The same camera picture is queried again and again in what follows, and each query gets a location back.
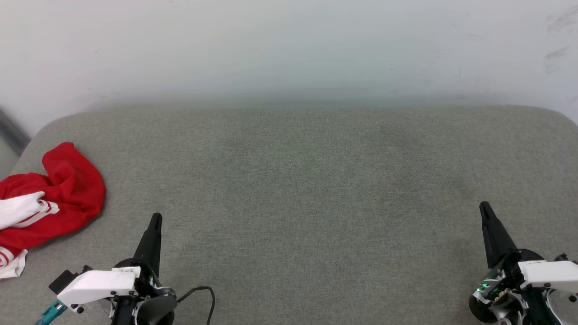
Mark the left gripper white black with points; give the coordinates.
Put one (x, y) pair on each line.
(97, 285)

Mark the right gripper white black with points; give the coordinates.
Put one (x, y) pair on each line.
(548, 274)

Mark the red Bulls basketball jersey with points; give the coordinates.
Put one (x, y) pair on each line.
(72, 189)

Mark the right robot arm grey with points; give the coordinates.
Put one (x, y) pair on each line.
(483, 311)

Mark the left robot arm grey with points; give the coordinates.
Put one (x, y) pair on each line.
(156, 312)

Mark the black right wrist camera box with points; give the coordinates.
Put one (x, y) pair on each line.
(561, 257)

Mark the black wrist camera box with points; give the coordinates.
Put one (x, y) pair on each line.
(561, 257)
(63, 280)

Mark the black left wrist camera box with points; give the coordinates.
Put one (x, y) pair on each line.
(63, 280)

